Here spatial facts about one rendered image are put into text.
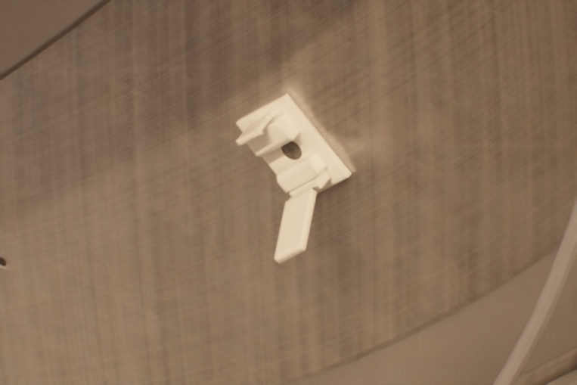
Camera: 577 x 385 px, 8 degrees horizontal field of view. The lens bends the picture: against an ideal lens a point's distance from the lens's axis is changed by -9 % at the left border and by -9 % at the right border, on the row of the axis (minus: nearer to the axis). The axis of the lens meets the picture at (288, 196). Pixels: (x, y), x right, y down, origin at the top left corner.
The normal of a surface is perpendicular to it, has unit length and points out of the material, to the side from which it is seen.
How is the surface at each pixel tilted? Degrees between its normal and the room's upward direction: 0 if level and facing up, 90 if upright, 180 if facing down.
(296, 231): 46
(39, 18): 90
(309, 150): 90
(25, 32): 90
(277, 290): 90
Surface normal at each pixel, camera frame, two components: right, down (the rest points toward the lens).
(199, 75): -0.44, 0.54
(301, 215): -0.74, -0.48
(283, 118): 0.65, -0.35
